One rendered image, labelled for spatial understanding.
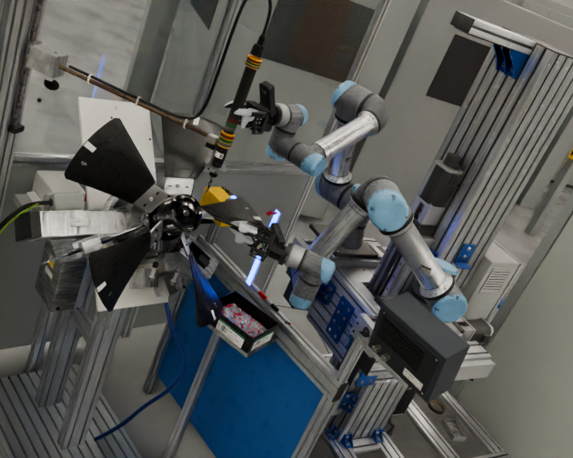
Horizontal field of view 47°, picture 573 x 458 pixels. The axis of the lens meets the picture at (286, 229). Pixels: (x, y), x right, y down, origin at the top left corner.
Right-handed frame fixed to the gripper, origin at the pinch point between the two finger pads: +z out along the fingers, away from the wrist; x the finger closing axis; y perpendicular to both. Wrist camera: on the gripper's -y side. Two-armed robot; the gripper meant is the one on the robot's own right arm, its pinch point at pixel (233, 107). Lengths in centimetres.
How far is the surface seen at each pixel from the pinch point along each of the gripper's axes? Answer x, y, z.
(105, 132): 17.4, 16.9, 28.7
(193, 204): -2.0, 32.1, 4.8
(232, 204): 2.0, 37.2, -19.9
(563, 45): 57, -43, -474
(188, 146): 13.7, 20.4, -2.5
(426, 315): -73, 31, -26
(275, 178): 51, 62, -115
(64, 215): 16, 43, 36
